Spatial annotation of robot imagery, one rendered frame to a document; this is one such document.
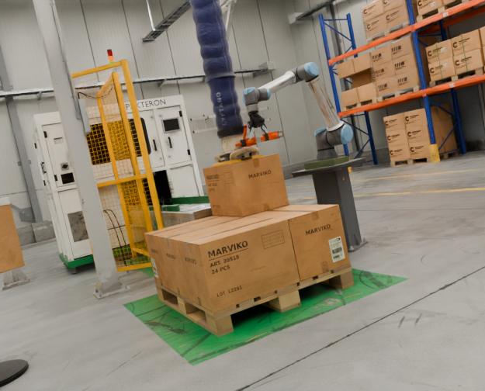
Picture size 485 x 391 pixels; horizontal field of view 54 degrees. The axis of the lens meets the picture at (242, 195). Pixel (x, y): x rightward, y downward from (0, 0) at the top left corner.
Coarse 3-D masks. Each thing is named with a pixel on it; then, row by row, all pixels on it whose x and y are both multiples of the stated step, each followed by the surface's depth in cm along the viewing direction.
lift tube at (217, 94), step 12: (216, 0) 364; (204, 24) 361; (216, 84) 365; (228, 84) 366; (216, 96) 367; (228, 96) 366; (216, 108) 370; (228, 108) 366; (240, 108) 374; (216, 120) 374; (228, 120) 367; (240, 120) 371; (240, 132) 370
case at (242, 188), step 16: (256, 160) 351; (272, 160) 357; (208, 176) 389; (224, 176) 360; (240, 176) 346; (256, 176) 351; (272, 176) 357; (208, 192) 397; (224, 192) 366; (240, 192) 345; (256, 192) 351; (272, 192) 357; (224, 208) 373; (240, 208) 347; (256, 208) 351; (272, 208) 357
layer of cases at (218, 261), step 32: (192, 224) 366; (224, 224) 328; (256, 224) 297; (288, 224) 293; (320, 224) 303; (160, 256) 346; (192, 256) 280; (224, 256) 274; (256, 256) 283; (288, 256) 292; (320, 256) 303; (192, 288) 294; (224, 288) 273; (256, 288) 282
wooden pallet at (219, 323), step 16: (336, 272) 308; (160, 288) 366; (288, 288) 292; (176, 304) 347; (192, 304) 301; (240, 304) 277; (256, 304) 282; (272, 304) 298; (288, 304) 291; (192, 320) 308; (208, 320) 280; (224, 320) 273
